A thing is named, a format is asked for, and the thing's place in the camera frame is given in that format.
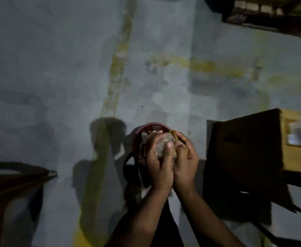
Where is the dark wooden pallet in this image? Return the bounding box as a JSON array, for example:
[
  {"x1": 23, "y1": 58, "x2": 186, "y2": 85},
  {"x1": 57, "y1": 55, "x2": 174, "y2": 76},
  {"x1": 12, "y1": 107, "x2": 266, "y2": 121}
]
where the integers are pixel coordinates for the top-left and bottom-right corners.
[{"x1": 221, "y1": 0, "x2": 301, "y2": 39}]

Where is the pile of cardboard and paper scraps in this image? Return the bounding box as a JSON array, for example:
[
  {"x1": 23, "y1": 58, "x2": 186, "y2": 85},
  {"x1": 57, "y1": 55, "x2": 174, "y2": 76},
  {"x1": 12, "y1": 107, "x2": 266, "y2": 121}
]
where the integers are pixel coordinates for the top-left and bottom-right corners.
[{"x1": 140, "y1": 130, "x2": 179, "y2": 162}]

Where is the pink round object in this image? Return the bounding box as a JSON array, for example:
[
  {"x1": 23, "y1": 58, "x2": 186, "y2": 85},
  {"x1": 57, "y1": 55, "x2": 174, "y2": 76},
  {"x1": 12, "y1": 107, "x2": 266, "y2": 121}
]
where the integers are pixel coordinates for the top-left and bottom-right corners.
[{"x1": 132, "y1": 122, "x2": 172, "y2": 162}]

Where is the person's dark clothing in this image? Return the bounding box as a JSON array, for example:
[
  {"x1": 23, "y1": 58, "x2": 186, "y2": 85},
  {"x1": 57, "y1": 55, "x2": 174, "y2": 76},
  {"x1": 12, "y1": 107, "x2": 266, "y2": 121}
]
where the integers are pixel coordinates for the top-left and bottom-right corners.
[{"x1": 150, "y1": 198, "x2": 184, "y2": 247}]

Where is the dark printed cardboard box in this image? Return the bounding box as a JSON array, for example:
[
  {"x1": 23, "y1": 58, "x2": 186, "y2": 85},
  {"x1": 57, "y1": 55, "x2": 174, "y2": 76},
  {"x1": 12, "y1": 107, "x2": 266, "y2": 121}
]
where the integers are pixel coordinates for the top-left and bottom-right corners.
[{"x1": 203, "y1": 108, "x2": 301, "y2": 213}]

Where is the person's left hand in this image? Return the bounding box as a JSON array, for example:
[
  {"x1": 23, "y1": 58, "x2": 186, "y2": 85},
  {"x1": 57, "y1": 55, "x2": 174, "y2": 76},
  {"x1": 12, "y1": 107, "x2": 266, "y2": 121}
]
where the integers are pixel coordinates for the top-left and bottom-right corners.
[{"x1": 145, "y1": 130, "x2": 176, "y2": 196}]

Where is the person's right forearm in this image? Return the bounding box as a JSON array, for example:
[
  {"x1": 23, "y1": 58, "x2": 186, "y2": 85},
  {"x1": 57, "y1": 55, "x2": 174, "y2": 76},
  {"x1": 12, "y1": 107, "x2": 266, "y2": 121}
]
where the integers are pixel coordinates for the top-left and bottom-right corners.
[{"x1": 176, "y1": 189, "x2": 246, "y2": 247}]

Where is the person's left forearm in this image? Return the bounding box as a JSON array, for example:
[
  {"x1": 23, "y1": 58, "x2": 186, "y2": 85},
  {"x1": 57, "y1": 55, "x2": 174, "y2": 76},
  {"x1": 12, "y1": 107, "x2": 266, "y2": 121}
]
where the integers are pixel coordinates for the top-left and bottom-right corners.
[{"x1": 105, "y1": 189, "x2": 173, "y2": 247}]

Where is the person's right hand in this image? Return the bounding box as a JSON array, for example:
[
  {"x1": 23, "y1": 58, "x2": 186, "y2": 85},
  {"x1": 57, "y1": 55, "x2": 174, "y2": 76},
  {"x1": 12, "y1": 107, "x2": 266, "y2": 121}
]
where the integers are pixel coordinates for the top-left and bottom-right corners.
[{"x1": 170, "y1": 131, "x2": 200, "y2": 195}]

